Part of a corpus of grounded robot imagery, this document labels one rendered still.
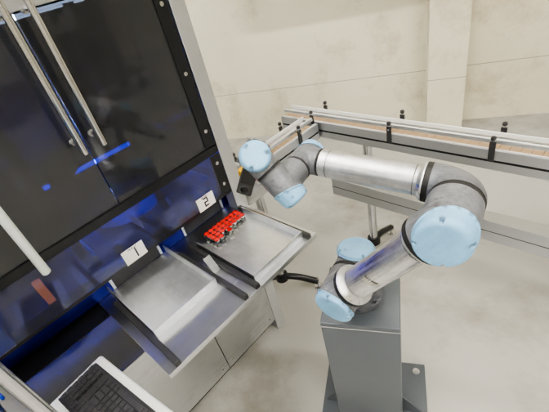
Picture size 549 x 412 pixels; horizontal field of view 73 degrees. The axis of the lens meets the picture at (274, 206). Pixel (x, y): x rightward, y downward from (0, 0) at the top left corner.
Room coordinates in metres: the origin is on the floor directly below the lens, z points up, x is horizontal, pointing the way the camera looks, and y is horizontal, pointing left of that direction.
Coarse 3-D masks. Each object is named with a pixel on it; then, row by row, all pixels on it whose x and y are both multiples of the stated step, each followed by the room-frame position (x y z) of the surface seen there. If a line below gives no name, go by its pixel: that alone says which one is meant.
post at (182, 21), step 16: (176, 0) 1.39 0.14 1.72; (176, 16) 1.38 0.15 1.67; (192, 32) 1.40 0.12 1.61; (192, 48) 1.39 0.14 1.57; (192, 64) 1.38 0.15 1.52; (208, 80) 1.41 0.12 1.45; (208, 96) 1.39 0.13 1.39; (208, 112) 1.38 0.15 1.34; (224, 128) 1.41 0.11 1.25; (224, 144) 1.39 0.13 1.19; (224, 160) 1.38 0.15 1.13; (272, 288) 1.40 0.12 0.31; (272, 304) 1.38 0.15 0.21
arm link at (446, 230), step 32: (448, 192) 0.57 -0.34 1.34; (480, 192) 0.57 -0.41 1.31; (416, 224) 0.54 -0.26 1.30; (448, 224) 0.50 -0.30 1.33; (480, 224) 0.51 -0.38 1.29; (384, 256) 0.60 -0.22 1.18; (416, 256) 0.53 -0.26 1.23; (448, 256) 0.49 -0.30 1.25; (320, 288) 0.72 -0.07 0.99; (352, 288) 0.65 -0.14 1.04
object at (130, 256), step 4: (140, 240) 1.09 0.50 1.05; (136, 244) 1.08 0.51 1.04; (140, 244) 1.09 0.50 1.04; (132, 248) 1.07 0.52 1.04; (136, 248) 1.08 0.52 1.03; (140, 248) 1.09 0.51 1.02; (144, 248) 1.09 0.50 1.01; (124, 252) 1.05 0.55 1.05; (128, 252) 1.06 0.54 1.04; (132, 252) 1.07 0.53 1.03; (140, 252) 1.08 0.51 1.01; (144, 252) 1.09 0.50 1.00; (124, 256) 1.05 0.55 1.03; (128, 256) 1.06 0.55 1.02; (132, 256) 1.06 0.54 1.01; (136, 256) 1.07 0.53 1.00; (140, 256) 1.08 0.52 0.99; (124, 260) 1.04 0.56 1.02; (128, 260) 1.05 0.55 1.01; (132, 260) 1.06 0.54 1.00; (128, 264) 1.05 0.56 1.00
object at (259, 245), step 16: (256, 224) 1.23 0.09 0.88; (272, 224) 1.20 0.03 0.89; (240, 240) 1.16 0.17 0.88; (256, 240) 1.13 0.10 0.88; (272, 240) 1.11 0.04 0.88; (288, 240) 1.08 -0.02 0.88; (224, 256) 1.09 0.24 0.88; (240, 256) 1.07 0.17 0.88; (256, 256) 1.04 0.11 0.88; (272, 256) 1.02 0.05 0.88; (256, 272) 0.96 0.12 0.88
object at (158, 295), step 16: (160, 256) 1.19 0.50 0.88; (176, 256) 1.14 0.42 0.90; (144, 272) 1.12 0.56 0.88; (160, 272) 1.09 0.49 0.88; (176, 272) 1.07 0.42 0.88; (192, 272) 1.05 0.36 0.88; (128, 288) 1.05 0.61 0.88; (144, 288) 1.03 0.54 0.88; (160, 288) 1.01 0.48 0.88; (176, 288) 0.99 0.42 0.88; (192, 288) 0.97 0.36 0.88; (208, 288) 0.93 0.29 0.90; (128, 304) 0.97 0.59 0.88; (144, 304) 0.95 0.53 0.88; (160, 304) 0.93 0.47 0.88; (176, 304) 0.91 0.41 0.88; (192, 304) 0.88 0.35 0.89; (144, 320) 0.87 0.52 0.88; (160, 320) 0.85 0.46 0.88; (176, 320) 0.84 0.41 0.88
